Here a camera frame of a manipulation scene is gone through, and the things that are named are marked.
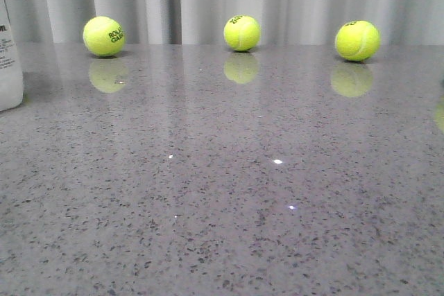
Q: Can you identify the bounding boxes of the yellow tennis ball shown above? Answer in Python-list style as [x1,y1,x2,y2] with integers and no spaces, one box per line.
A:
[223,15,261,51]
[335,20,380,62]
[83,16,126,57]

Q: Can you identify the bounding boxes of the yellow tennis ball left rear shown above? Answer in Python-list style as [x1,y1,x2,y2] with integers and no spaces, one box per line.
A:
[83,16,126,57]

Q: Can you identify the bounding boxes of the white blue Wilson tennis can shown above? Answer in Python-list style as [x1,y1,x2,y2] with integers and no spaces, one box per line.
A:
[0,0,24,111]

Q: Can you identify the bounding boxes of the yellow tennis ball centre rear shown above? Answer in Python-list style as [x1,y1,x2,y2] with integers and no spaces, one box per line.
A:
[223,15,261,51]

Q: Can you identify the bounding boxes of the yellow tennis ball right rear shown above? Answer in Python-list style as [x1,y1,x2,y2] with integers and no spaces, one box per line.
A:
[335,20,380,62]

